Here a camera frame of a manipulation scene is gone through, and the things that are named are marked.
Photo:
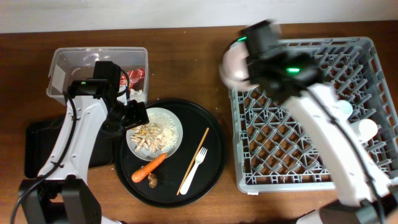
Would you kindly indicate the clear plastic waste bin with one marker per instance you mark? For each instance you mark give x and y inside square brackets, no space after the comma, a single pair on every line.
[77,63]

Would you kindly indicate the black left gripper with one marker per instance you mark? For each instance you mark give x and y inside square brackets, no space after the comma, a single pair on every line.
[138,116]

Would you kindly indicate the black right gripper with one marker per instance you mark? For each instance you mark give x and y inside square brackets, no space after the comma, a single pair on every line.
[250,72]

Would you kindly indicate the grey plate with food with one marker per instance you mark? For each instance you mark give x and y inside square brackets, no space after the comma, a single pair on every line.
[162,134]

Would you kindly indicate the wooden chopstick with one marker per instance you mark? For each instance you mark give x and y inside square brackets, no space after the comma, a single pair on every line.
[191,164]

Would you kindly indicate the white tissue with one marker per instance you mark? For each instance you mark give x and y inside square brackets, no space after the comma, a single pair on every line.
[138,95]

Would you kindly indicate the orange carrot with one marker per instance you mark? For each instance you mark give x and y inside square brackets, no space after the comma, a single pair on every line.
[143,172]

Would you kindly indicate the black rectangular tray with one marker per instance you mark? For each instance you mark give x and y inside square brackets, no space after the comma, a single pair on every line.
[40,138]

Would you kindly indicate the brown food scrap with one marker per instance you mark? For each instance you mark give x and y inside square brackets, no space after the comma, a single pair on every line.
[153,181]

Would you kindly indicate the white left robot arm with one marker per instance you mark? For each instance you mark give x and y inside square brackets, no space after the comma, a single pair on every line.
[60,193]

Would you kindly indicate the white plastic fork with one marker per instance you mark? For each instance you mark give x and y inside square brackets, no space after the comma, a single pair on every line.
[199,159]

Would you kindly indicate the grey dishwasher rack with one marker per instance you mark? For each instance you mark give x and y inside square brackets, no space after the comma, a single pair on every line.
[272,153]

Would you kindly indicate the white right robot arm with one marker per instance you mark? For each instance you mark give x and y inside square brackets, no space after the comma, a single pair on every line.
[365,193]

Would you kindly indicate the round black serving tray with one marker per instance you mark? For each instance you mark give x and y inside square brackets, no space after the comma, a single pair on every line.
[194,119]

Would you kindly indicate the red crumpled snack wrapper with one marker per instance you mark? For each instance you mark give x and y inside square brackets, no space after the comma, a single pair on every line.
[132,78]

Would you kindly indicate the light blue plastic cup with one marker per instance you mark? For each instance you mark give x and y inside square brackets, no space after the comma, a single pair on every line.
[345,107]

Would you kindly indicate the cream plastic cup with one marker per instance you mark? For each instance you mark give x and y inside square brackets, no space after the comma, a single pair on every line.
[364,129]

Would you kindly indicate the pink plastic bowl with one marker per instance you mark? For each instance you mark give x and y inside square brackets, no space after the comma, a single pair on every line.
[233,68]

